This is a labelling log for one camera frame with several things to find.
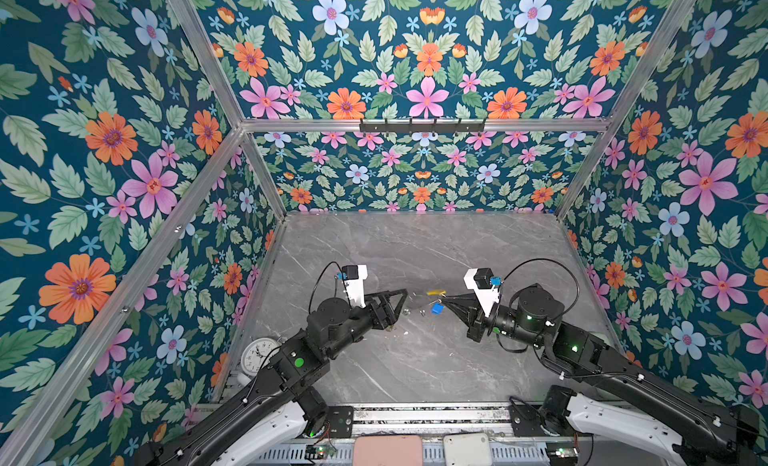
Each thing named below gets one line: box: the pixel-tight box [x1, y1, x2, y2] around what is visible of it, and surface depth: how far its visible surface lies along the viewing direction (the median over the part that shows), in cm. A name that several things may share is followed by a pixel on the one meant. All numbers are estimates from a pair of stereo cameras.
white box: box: [443, 433, 492, 466], surface depth 70 cm
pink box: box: [353, 435, 423, 466], surface depth 70 cm
